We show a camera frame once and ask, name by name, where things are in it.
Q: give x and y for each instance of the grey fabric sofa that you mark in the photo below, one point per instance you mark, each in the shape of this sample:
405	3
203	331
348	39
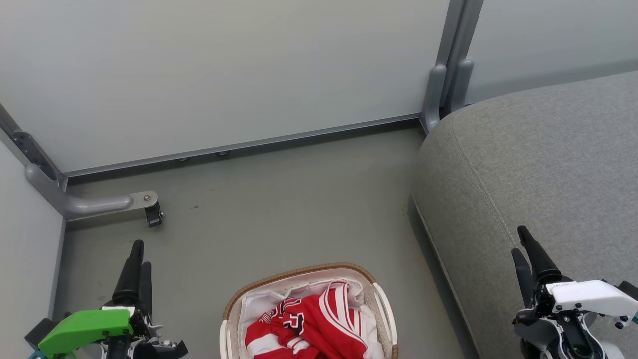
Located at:
538	169

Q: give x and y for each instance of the black caster wheel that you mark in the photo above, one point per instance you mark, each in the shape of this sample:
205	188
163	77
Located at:
154	215

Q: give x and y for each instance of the grey partition foot leg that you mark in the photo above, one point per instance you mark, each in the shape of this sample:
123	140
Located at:
84	203

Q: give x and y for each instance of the white wicker-rimmed laundry basket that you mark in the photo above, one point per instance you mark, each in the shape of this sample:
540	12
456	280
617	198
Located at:
386	314

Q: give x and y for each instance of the grey partition corner post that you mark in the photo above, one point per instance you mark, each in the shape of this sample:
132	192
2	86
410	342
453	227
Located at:
451	65

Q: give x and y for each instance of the red white striped jersey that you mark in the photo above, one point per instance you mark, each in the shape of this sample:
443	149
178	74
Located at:
319	324

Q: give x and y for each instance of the grey partition bottom rail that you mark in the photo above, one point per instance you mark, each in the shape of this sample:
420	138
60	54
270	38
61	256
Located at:
249	143

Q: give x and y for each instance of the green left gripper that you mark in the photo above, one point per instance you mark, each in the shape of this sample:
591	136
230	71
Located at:
84	326

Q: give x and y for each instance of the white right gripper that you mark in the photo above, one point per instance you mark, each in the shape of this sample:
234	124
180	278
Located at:
588	296

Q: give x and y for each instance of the grey metal hinge bracket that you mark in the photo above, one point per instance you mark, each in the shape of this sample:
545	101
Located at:
32	152

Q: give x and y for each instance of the white cloth basket liner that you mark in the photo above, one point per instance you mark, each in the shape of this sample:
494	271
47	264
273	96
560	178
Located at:
259	304

